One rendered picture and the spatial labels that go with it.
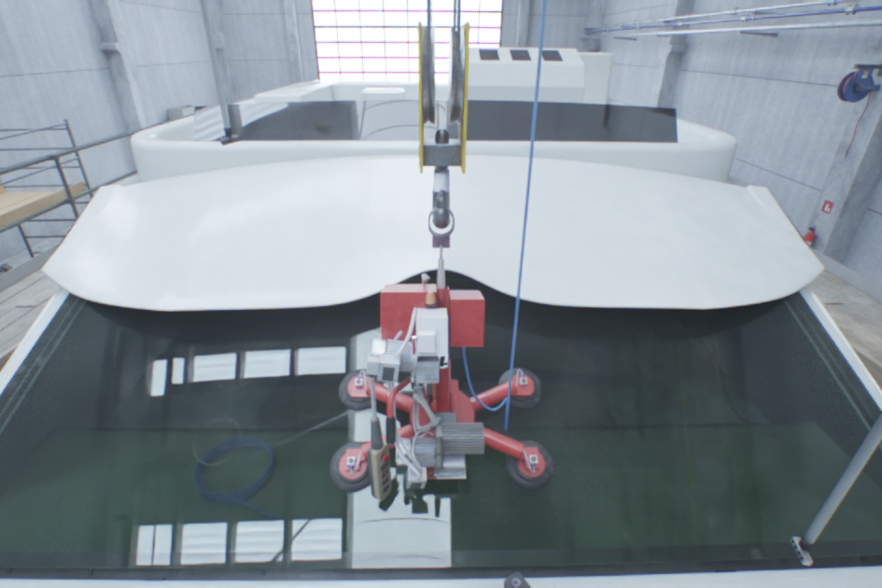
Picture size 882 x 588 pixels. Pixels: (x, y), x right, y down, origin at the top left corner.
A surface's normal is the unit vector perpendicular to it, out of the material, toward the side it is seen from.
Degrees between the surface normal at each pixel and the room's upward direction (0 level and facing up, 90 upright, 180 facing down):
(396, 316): 70
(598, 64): 89
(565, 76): 61
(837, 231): 90
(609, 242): 20
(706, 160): 90
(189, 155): 90
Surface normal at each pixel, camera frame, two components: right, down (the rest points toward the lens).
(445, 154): 0.02, 0.47
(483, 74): 0.02, -0.01
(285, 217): -0.04, -0.66
